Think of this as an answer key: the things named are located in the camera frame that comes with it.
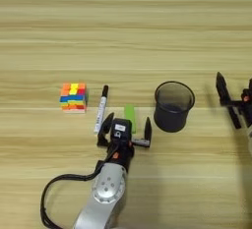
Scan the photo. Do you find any black mesh pen cup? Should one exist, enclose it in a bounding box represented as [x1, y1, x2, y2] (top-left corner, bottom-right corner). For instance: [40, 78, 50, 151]
[154, 81, 197, 134]

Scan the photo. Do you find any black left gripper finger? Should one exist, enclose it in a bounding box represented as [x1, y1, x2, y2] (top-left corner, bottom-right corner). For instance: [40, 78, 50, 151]
[144, 116, 154, 141]
[96, 111, 115, 147]

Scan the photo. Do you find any multicolour block cube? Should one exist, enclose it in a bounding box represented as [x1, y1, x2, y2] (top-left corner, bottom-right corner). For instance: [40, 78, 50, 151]
[59, 82, 89, 114]

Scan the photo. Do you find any white marker with black cap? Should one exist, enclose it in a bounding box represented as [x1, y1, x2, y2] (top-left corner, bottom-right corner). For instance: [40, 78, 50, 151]
[93, 84, 110, 135]

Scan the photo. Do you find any black marker pen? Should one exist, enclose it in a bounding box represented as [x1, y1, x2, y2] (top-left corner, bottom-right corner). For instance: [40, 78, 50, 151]
[227, 104, 243, 130]

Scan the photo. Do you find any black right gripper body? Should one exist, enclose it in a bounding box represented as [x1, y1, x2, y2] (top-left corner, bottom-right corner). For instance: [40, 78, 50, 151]
[219, 87, 252, 130]

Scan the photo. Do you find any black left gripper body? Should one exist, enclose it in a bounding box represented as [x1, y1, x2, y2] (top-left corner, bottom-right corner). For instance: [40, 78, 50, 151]
[107, 138, 153, 172]

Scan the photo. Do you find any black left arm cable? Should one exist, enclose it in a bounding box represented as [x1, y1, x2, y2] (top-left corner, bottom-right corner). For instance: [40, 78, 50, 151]
[39, 160, 106, 229]

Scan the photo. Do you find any green rectangular block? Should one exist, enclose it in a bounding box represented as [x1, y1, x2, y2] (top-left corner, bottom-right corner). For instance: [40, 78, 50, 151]
[123, 104, 138, 135]

